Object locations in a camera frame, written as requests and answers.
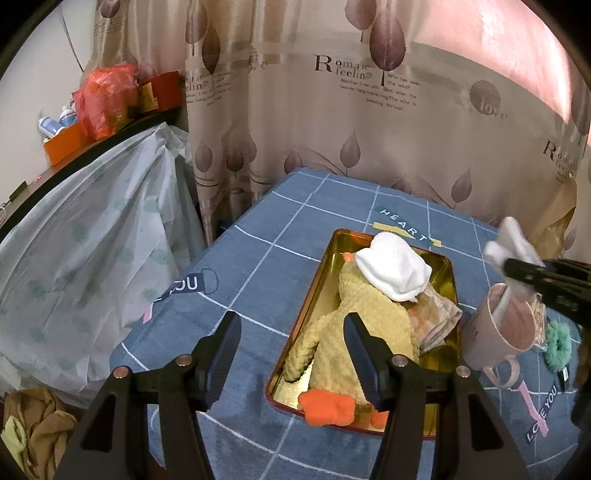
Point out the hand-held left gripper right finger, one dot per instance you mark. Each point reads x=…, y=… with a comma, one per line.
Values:
x=364, y=364

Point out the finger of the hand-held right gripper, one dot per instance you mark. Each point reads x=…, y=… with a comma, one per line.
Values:
x=531, y=287
x=524, y=266

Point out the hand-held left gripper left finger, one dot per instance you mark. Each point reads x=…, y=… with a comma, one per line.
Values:
x=221, y=355

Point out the white sock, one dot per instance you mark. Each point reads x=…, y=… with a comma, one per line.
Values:
x=392, y=267
x=508, y=240

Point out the teal fluffy scrunchie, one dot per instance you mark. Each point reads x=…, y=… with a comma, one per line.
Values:
x=558, y=344

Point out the yellow plush duck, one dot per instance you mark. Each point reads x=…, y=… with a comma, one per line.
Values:
x=369, y=304

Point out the gold tin tray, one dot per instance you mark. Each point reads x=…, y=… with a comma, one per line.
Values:
x=323, y=295

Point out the orange dotted towel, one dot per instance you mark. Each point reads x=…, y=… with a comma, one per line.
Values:
x=434, y=318

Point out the white spoon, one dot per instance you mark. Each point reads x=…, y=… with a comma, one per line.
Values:
x=503, y=300

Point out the pink mug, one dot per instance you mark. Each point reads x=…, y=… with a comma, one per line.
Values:
x=489, y=341

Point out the blue checked tablecloth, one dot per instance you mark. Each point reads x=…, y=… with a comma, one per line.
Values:
x=258, y=277

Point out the translucent plastic cover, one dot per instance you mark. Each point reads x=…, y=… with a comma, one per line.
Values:
x=92, y=254

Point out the brown crumpled cloth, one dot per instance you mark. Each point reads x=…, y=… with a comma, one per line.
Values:
x=46, y=424

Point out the beige leaf print curtain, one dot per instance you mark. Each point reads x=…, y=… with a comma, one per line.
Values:
x=323, y=115

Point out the orange box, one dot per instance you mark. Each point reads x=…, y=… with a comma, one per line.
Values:
x=64, y=145

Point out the red box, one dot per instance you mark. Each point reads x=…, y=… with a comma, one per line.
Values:
x=161, y=90

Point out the red plastic bag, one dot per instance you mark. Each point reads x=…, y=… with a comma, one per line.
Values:
x=104, y=101

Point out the white blue bottle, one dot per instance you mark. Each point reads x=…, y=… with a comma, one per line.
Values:
x=68, y=116
x=46, y=125

